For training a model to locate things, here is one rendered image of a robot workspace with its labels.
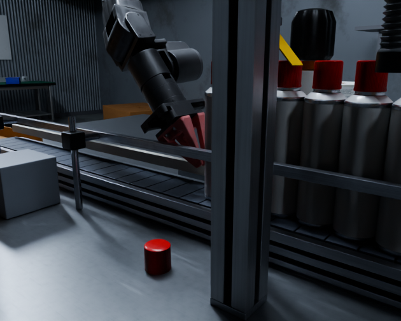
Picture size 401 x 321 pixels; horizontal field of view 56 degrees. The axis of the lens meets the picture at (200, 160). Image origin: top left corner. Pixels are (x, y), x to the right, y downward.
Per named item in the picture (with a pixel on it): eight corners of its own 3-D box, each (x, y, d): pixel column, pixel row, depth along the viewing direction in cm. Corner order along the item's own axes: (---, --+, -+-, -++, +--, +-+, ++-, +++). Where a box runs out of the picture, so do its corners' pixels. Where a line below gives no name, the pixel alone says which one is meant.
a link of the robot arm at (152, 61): (119, 67, 63) (132, 44, 59) (151, 62, 68) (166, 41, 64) (138, 101, 62) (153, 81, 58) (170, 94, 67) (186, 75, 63)
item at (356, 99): (382, 232, 47) (405, 60, 42) (369, 247, 43) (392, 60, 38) (340, 221, 50) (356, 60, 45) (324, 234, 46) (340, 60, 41)
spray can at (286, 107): (295, 204, 56) (305, 60, 51) (303, 218, 51) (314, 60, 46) (260, 204, 56) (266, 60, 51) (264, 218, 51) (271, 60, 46)
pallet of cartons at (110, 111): (184, 135, 577) (183, 107, 566) (133, 142, 523) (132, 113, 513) (142, 125, 665) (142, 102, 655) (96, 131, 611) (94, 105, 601)
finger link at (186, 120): (232, 149, 61) (203, 100, 62) (204, 158, 55) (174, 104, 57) (205, 169, 65) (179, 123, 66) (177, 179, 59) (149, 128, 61)
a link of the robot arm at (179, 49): (105, 49, 67) (121, 11, 61) (156, 45, 74) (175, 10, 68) (139, 104, 64) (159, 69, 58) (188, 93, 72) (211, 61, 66)
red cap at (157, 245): (139, 265, 49) (139, 242, 48) (162, 258, 51) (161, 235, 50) (152, 278, 46) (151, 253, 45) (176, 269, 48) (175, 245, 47)
